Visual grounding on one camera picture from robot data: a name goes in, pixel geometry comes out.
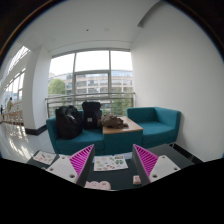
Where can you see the metal balcony railing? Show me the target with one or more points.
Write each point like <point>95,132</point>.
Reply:
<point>93,96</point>

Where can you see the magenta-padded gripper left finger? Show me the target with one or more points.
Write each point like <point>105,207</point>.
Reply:
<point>63,168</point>

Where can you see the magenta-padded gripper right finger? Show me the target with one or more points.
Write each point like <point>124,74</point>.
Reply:
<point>164,167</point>

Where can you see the black backpack with label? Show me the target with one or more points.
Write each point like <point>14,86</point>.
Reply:
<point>91,115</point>

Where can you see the teal sofa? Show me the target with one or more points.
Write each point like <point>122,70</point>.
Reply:
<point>86,140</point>

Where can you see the teal armchair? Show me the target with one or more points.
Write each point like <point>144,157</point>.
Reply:
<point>160,128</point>

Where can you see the person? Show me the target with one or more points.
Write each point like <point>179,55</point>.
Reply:
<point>10,104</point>

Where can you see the teal table with wooden top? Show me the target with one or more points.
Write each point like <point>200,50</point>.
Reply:
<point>123,138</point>

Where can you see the small sticker sheet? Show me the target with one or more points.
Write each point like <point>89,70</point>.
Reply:
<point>44,157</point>

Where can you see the wide sticker sheet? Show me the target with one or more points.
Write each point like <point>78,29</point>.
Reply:
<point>110,162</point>

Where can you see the large window frame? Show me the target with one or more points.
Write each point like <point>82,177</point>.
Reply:
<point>91,71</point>

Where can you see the brown jacket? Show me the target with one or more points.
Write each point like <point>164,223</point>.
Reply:
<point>113,121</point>

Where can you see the large black bag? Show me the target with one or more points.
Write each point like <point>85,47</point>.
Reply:
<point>68,122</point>

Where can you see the pink power strip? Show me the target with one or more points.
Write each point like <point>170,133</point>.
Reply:
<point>97,185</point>

